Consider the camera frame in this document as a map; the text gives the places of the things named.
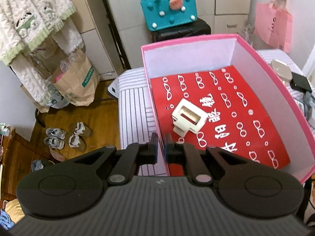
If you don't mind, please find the white plastic hair clip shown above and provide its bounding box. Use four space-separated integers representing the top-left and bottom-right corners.
171 99 208 137

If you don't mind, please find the pink cardboard storage box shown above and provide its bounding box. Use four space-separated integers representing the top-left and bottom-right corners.
141 34 314 183

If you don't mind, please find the black power bank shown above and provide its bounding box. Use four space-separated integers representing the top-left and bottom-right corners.
290 73 312 94

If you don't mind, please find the pink rounded metal tin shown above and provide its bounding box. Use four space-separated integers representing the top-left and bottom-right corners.
270 59 293 82

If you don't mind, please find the grey sneaker pair right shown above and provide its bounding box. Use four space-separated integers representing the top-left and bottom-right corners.
66 122 92 152

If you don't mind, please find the grey sneaker pair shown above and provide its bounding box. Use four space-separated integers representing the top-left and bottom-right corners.
44 127 66 150
66 122 92 152

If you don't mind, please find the grey sneaker pair left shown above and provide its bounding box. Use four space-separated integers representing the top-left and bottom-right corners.
44 127 66 150

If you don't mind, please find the dark wooden side cabinet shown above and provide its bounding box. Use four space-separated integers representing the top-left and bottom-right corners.
0 124 52 202

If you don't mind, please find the red printed glasses cloth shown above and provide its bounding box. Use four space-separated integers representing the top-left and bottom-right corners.
150 65 290 169

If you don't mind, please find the striped white tablecloth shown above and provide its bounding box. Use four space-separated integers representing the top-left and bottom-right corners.
114 49 305 176

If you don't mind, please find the brown paper shopping bag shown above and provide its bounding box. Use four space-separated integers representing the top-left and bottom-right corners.
51 50 100 107

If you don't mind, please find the pink paper shopping bag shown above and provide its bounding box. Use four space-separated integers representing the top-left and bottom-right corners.
254 3 293 53

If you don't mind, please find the black hard suitcase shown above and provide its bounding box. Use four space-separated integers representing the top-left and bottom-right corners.
151 18 211 43

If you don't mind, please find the beige wardrobe cabinet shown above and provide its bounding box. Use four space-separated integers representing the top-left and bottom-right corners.
72 0 250 75

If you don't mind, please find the cream knitted hanging cardigan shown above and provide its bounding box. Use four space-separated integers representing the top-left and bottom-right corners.
1 0 84 108

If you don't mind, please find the teal felt handbag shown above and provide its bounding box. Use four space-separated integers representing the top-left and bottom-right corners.
140 0 197 31

